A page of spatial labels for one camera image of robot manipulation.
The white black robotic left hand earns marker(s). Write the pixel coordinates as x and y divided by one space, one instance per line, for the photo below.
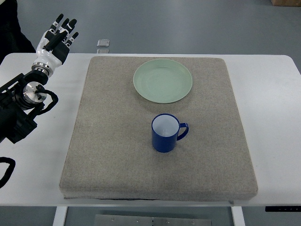
54 45

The blue enamel mug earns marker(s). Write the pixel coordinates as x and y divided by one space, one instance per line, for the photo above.
166 130

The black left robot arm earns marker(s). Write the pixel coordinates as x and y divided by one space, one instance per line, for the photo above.
21 100

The light green plate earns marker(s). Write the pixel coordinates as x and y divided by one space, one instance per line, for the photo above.
162 81

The black object top left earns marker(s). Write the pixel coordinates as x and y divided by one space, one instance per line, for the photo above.
12 40

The floor outlet cover lower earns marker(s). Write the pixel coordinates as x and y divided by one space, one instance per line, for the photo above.
102 51

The floor outlet cover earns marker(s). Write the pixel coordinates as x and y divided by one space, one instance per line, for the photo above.
103 43
102 51

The floor outlet cover upper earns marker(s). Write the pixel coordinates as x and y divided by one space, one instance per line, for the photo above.
103 43

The beige fabric mat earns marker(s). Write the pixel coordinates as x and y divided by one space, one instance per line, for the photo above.
125 147

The brown cardboard box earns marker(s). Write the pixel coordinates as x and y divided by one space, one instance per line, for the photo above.
286 3

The black table control panel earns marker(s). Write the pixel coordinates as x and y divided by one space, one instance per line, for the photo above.
283 208

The grey metal base plate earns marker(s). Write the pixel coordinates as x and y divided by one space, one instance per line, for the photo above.
119 220

